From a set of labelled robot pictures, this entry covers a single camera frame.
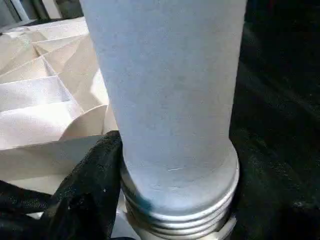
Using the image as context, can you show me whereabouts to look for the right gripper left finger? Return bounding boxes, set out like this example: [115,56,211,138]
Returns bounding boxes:
[0,129,124,240]

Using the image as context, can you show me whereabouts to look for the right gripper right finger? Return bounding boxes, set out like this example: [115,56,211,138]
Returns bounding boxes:
[231,139,320,240]

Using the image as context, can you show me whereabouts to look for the white plastic table top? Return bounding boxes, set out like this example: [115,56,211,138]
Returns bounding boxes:
[0,16,122,218]

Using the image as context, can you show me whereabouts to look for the white plastic table leg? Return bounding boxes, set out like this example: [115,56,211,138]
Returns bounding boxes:
[80,0,248,240]

